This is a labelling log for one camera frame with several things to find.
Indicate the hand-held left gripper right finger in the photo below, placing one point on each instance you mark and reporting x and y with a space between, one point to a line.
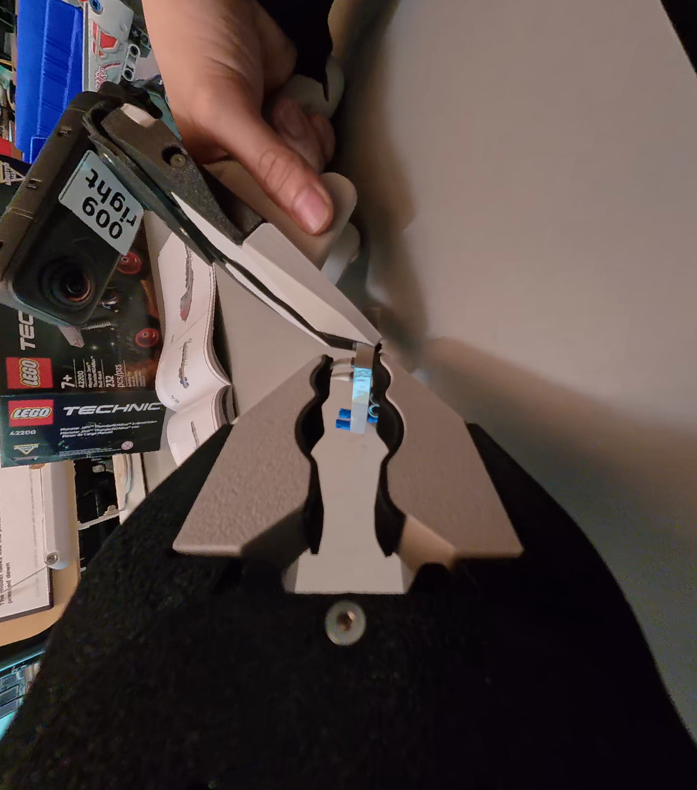
447 487

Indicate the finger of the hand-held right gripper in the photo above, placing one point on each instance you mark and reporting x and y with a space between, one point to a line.
305 278
262 295

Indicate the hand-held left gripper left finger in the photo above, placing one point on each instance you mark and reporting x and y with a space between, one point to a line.
237 494

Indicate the small black toy connector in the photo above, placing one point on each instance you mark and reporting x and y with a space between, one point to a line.
375 404

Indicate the grey toy beam blue pins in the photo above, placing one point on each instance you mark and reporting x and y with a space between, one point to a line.
359 395

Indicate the person's right hand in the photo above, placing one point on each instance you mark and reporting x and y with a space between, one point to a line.
219 74

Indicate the open white instruction booklet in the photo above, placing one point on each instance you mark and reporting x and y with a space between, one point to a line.
191 345

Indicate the white toy vehicle model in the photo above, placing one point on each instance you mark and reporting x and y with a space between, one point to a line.
108 37

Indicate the blue plastic bin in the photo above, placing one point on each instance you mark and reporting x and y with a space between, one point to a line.
52 74

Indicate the black toy set box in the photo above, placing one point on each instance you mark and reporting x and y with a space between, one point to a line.
77 419

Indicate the printed brick instruction sheet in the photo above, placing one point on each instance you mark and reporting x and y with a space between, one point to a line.
3 494

